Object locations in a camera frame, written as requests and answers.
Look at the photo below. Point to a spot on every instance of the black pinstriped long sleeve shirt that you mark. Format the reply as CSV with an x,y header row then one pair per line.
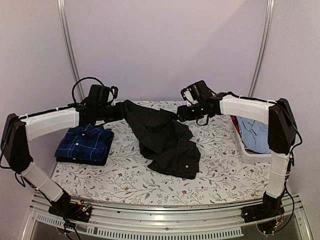
x,y
163,140

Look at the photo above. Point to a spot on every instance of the white plastic laundry basket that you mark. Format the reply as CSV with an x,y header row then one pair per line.
x,y
248,156

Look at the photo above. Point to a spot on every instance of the aluminium front rail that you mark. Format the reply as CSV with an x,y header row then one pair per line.
x,y
119,221

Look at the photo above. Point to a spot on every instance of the folded blue plaid shirt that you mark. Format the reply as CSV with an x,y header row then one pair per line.
x,y
83,143

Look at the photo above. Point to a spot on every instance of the aluminium frame post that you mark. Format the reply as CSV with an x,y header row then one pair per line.
x,y
62,13
269,11

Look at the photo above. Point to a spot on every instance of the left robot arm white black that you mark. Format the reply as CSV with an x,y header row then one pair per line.
x,y
18,131

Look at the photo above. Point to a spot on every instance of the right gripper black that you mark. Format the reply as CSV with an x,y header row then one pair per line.
x,y
183,115

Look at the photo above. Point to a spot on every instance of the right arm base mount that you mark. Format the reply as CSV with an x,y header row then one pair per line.
x,y
270,207

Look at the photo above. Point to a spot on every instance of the right aluminium frame post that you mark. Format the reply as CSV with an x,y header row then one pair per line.
x,y
269,11

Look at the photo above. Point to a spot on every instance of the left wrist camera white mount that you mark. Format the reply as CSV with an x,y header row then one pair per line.
x,y
115,91

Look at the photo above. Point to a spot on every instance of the red black garment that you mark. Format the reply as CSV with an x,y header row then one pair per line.
x,y
235,123

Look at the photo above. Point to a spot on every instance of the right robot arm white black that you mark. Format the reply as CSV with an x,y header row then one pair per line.
x,y
277,115

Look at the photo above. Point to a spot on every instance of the floral patterned tablecloth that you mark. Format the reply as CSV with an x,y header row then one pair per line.
x,y
224,175

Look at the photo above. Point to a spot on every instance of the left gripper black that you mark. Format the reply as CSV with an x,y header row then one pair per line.
x,y
120,114

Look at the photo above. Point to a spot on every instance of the light blue shirt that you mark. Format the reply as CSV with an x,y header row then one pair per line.
x,y
254,135

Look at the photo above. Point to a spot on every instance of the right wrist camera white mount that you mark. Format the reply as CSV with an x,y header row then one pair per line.
x,y
186,95

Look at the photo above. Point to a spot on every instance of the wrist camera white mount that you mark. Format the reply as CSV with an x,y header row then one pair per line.
x,y
186,95
115,91

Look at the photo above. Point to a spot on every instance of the left aluminium frame post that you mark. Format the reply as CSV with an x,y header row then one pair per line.
x,y
62,13

